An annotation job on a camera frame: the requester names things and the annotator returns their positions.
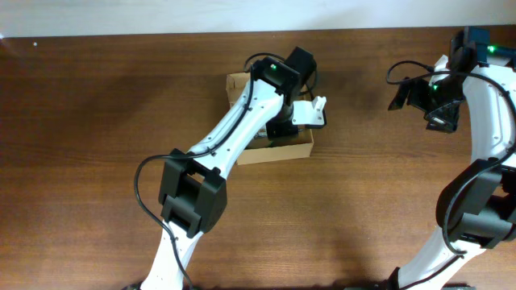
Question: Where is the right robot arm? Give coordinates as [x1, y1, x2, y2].
[381, 27, 515, 289]

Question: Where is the left black cable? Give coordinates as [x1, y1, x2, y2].
[133, 52, 319, 290]

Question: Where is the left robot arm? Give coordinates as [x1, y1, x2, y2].
[132, 47, 326, 289]

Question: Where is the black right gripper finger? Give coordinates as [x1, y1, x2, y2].
[388, 84, 410, 110]
[424, 101, 460, 134]

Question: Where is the cardboard box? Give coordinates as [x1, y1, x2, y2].
[226, 72, 314, 165]

